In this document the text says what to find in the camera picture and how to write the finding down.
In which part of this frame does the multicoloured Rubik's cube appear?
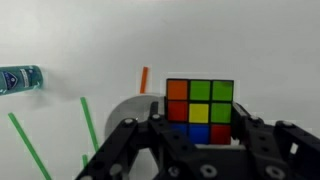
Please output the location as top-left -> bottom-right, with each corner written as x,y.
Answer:
165,78 -> 235,146

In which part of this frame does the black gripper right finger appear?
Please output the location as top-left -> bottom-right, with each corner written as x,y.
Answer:
231,100 -> 320,180

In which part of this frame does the medium green straw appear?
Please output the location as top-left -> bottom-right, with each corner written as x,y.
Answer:
7,112 -> 53,180

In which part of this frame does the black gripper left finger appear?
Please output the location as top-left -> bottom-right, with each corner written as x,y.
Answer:
75,100 -> 195,180

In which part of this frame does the short green straw piece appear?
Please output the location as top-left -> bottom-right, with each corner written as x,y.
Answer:
81,153 -> 89,169

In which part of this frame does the blue bottle with dark cap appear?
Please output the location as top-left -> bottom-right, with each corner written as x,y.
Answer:
0,64 -> 45,97

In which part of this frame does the long green straw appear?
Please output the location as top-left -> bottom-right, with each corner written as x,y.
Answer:
79,96 -> 100,153

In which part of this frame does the orange straw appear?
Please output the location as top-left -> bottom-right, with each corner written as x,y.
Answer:
139,66 -> 150,95

